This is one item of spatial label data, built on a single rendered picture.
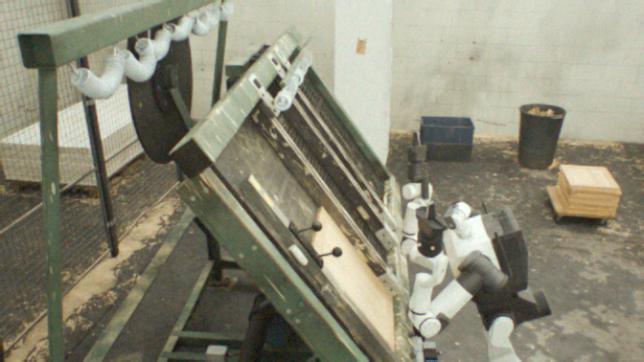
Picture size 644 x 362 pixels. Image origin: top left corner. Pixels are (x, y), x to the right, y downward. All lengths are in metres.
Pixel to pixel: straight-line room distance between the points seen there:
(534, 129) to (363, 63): 2.04
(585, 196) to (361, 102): 2.46
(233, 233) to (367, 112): 4.67
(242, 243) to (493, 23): 6.10
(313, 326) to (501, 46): 6.07
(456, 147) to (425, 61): 1.35
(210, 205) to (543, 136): 5.38
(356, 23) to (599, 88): 3.34
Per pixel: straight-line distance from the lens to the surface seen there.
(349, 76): 6.22
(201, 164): 1.67
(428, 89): 7.64
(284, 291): 1.83
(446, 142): 6.75
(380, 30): 6.10
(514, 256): 2.31
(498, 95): 7.70
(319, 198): 2.46
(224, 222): 1.74
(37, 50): 1.83
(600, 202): 5.61
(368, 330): 2.20
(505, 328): 2.51
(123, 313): 2.93
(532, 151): 6.81
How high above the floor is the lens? 2.43
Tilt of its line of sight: 24 degrees down
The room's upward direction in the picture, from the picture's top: straight up
